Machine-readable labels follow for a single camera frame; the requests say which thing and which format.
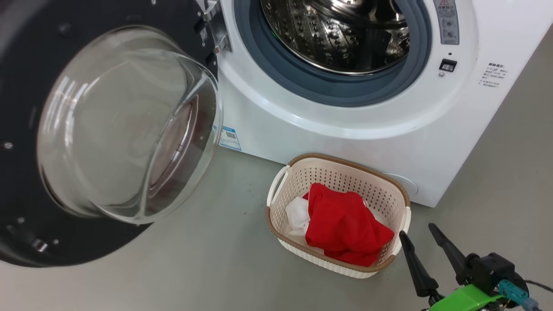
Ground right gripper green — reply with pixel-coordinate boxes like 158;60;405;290
398;223;506;311

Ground metal door hinge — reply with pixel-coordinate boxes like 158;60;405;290
194;0;232;54

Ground cream perforated laundry basket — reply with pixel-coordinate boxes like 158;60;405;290
266;153;411;279

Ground white front-load washing machine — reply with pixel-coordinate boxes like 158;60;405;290
214;0;553;208

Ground round white filter cover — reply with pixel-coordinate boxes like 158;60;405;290
382;173;419;196

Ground white cloth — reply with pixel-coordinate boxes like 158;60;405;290
285;197;324;255

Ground steel perforated washer drum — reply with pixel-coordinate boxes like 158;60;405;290
261;0;411;75

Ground grey rubber door gasket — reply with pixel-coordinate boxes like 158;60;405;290
233;0;432;107

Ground teal camera cable connector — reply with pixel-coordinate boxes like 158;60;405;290
498;279;540;311

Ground thin black cable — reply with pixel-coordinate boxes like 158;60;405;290
525;280;553;294

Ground grey warning sticker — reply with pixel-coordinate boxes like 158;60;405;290
433;0;460;45

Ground dark round glass washer door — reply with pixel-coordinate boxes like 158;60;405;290
0;0;224;267

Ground red garment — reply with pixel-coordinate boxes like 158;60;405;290
302;183;395;267

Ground blue energy label sticker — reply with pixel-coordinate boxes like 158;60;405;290
218;125;242;151

